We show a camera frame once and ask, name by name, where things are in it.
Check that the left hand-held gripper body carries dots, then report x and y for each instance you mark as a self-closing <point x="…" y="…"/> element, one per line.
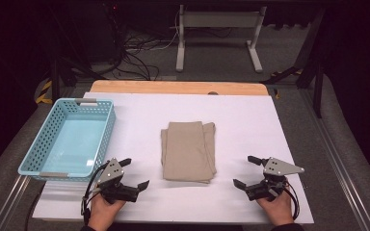
<point x="110" y="171"/>

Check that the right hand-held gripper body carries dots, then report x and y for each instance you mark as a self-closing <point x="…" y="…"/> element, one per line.
<point x="277" y="168"/>

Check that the light blue plastic basket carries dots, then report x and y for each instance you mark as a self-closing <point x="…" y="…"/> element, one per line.
<point x="74" y="141"/>

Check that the beige pants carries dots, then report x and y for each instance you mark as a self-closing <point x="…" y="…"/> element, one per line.
<point x="188" y="150"/>

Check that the person's left hand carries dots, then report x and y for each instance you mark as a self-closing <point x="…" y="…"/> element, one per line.
<point x="104" y="211"/>

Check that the person's right hand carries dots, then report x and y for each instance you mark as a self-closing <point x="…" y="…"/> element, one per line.
<point x="277" y="210"/>

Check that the white table board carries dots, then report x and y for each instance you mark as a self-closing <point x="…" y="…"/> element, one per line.
<point x="244" y="128"/>

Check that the person's right dark sleeve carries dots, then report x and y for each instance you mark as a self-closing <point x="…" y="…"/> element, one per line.
<point x="289" y="227"/>

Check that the person's dark sleeve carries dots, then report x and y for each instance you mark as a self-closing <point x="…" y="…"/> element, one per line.
<point x="88" y="228"/>
<point x="289" y="227"/>

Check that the person's left dark sleeve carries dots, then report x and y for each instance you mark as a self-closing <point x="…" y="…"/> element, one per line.
<point x="88" y="228"/>

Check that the black metal stand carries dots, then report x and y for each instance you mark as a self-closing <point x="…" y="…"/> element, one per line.
<point x="317" y="93"/>

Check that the wooden table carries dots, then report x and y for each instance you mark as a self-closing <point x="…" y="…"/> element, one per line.
<point x="173" y="87"/>

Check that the yellow black hazard tape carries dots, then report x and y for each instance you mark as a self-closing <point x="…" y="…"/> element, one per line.
<point x="45" y="91"/>

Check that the aluminium rail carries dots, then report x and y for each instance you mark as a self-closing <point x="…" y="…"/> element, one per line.
<point x="9" y="205"/>
<point x="337" y="166"/>

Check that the white metal stand frame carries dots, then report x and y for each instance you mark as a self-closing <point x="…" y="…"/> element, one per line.
<point x="218" y="20"/>

